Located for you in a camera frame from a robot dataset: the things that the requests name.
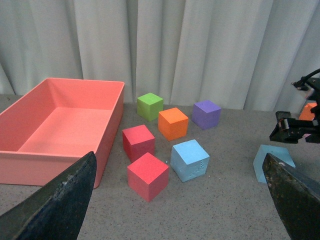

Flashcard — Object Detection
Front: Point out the grey curtain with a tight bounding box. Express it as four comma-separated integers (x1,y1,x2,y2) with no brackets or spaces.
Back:
0,0,320,113

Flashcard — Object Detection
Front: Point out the bright red foam cube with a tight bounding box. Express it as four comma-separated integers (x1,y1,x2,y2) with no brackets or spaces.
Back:
127,152,170,202

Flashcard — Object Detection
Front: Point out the pink plastic bin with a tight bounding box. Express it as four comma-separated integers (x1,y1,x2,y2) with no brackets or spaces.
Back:
0,78,125,186

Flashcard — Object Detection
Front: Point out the green foam cube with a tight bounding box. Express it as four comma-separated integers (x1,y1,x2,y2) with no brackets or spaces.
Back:
137,92,164,122

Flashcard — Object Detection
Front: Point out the orange foam cube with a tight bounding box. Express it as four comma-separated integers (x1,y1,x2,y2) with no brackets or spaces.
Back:
158,107,189,141

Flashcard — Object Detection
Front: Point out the purple foam cube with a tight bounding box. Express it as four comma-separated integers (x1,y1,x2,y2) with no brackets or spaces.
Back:
191,100,222,130

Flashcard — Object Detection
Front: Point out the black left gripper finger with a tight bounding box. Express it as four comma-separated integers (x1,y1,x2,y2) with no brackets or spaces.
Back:
0,151,97,240

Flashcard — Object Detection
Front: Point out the pink foam block at right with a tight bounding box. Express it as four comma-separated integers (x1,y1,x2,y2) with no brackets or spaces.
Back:
303,133,311,139

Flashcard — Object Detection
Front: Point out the dark red foam cube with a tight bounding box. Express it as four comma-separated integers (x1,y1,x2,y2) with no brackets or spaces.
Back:
122,124,156,163

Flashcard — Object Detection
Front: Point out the orange foam block at right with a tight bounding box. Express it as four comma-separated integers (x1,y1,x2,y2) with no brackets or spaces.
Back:
298,102,317,121

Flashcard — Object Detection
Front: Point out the black second arm gripper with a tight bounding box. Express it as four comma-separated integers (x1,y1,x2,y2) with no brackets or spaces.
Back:
262,77,320,240

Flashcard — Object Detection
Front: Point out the light blue foam cube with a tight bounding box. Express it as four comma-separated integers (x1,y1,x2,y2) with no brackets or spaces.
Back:
253,144,296,184
170,139,210,183

